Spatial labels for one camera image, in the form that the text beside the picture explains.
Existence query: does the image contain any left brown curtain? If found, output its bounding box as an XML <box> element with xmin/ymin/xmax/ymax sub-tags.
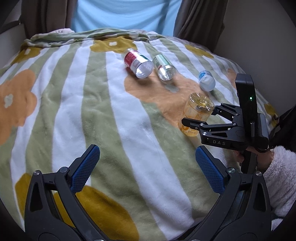
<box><xmin>21</xmin><ymin>0</ymin><xmax>78</xmax><ymax>39</ymax></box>

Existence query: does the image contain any right brown curtain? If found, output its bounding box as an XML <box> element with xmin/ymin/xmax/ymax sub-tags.
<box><xmin>173</xmin><ymin>0</ymin><xmax>228</xmax><ymax>52</ymax></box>

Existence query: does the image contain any person's right hand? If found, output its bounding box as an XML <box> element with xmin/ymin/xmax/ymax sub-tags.
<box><xmin>233</xmin><ymin>147</ymin><xmax>274</xmax><ymax>173</ymax></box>

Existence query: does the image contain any floral striped blanket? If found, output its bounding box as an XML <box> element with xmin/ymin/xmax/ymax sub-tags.
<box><xmin>1</xmin><ymin>29</ymin><xmax>242</xmax><ymax>240</ymax></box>

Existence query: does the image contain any red label plastic cup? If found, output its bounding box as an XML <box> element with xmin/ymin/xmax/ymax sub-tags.
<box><xmin>123</xmin><ymin>49</ymin><xmax>154</xmax><ymax>79</ymax></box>

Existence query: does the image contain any light blue hanging cloth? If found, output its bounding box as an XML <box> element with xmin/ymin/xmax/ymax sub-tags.
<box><xmin>70</xmin><ymin>0</ymin><xmax>181</xmax><ymax>36</ymax></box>

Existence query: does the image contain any brown curtain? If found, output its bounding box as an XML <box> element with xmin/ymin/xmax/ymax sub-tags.
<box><xmin>21</xmin><ymin>0</ymin><xmax>78</xmax><ymax>39</ymax></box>
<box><xmin>173</xmin><ymin>0</ymin><xmax>228</xmax><ymax>52</ymax></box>

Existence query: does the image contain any green label plastic cup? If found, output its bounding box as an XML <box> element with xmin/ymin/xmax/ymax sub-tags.
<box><xmin>152</xmin><ymin>54</ymin><xmax>177</xmax><ymax>82</ymax></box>

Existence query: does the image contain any white fleece right sleeve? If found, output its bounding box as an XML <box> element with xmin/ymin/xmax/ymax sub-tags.
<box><xmin>263</xmin><ymin>146</ymin><xmax>295</xmax><ymax>230</ymax></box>

